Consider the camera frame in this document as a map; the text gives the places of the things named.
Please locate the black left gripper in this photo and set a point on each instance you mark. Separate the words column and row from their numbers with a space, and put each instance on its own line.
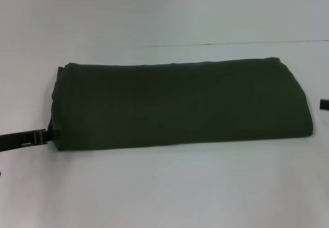
column 15, row 140

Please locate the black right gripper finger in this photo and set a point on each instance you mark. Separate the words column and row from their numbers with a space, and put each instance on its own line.
column 324, row 104

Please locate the dark green FREE! t-shirt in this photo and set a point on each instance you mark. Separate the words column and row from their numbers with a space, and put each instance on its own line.
column 167, row 104

